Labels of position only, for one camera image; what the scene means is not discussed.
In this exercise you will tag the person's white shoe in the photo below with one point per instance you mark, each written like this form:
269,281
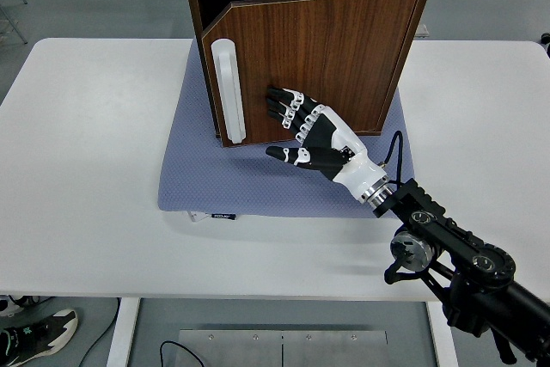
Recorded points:
8,307

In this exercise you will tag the person's black green-marked shoe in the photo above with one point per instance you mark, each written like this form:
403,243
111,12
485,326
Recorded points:
38,337

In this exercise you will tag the white table leg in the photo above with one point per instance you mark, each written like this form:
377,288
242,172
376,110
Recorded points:
122,332
436,332

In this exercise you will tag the blue-grey perforated mat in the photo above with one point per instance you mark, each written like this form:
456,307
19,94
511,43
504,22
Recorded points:
258,186

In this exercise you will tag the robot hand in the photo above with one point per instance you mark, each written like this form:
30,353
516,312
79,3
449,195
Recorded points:
326,135

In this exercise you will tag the brown wooden cabinet door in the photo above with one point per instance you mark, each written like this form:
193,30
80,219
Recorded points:
322,40

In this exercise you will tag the grey metal rack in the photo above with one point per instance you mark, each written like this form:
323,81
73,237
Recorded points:
17,27

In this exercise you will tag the white mat tag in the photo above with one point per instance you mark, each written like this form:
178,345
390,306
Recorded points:
195,216

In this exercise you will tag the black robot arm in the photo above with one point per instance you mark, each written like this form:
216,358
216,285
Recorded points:
429,216

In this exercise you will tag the black mat label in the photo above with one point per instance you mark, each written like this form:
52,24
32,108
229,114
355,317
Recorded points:
224,216

